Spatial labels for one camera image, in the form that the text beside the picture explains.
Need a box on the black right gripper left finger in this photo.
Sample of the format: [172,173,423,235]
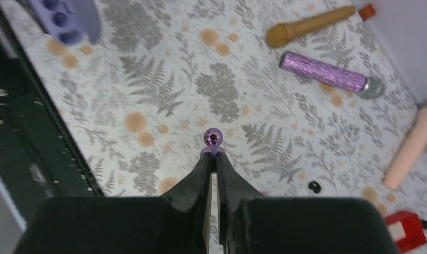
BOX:
[15,153,212,253]

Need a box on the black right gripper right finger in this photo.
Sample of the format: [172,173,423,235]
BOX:
[215,153,398,253]

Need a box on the purple earbud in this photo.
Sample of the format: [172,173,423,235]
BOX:
[200,128,225,157]

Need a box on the purple earbud charging case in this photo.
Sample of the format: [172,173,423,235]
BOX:
[29,0,101,46]

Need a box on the small black earbud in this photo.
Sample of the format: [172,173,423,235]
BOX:
[308,181,322,194]

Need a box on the floral table mat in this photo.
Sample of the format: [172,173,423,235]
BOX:
[0,0,427,254]

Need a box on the red box with label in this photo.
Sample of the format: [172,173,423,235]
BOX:
[384,210,427,253]

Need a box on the purple glitter microphone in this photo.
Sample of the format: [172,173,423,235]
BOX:
[279,51,386,99]

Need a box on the gold microphone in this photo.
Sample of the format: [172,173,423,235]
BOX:
[265,5,356,48]

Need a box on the pink microphone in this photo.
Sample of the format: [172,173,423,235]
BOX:
[382,105,427,189]

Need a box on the small brown block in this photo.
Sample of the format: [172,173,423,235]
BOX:
[358,3,376,21]

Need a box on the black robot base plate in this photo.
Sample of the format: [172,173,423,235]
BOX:
[0,7,105,225]

